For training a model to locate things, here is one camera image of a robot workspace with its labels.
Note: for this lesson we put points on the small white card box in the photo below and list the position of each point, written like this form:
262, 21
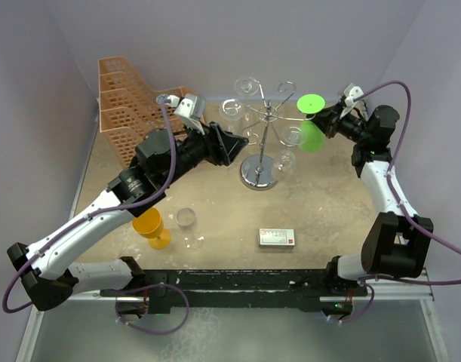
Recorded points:
276, 238

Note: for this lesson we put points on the orange plastic goblet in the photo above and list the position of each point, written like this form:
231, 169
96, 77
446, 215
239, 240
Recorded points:
150, 226

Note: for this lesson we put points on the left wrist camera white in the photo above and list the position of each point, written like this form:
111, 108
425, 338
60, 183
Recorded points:
189, 109

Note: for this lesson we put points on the green plastic goblet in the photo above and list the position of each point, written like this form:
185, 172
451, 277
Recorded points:
311, 137

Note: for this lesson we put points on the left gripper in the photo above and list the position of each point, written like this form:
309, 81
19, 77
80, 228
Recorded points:
230, 144

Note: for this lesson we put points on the black mounting frame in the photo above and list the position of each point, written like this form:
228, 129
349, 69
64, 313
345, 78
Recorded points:
301, 289

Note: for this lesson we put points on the orange plastic file organizer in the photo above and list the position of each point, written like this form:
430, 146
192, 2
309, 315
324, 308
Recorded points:
128, 106

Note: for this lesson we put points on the chrome wine glass rack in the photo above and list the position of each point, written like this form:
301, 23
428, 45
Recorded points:
256, 170

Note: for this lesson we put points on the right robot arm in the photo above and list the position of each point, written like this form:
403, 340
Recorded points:
394, 246

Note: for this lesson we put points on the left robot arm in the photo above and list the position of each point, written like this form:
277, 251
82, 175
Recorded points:
48, 269

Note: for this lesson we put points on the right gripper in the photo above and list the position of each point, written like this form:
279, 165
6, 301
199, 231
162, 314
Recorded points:
328, 120

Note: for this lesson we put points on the clear wine glass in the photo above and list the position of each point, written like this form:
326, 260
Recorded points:
284, 162
231, 111
246, 87
187, 222

